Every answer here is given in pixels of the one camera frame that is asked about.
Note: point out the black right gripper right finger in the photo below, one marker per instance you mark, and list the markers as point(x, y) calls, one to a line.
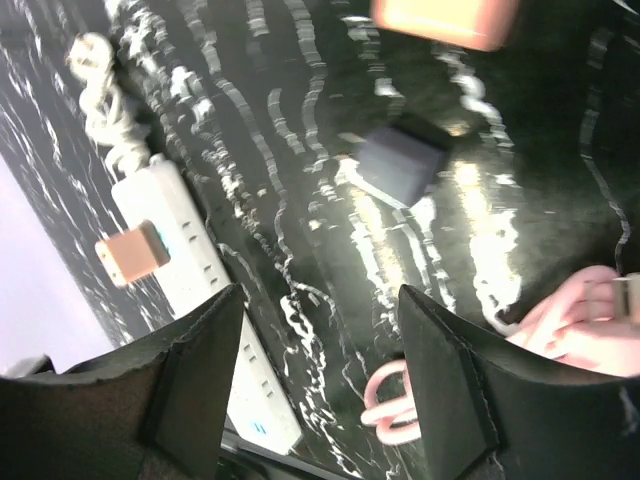
point(488, 409)

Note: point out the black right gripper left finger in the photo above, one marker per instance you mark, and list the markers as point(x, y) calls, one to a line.
point(153, 409)

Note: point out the white power strip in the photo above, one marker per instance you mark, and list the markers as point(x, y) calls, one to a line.
point(258, 407)

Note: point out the pink plug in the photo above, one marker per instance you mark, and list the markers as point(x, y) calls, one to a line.
point(132, 255)

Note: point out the dark navy plug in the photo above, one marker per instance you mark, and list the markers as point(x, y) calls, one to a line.
point(398, 165)

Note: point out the orange plug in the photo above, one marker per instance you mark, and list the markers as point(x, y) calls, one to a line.
point(481, 25)

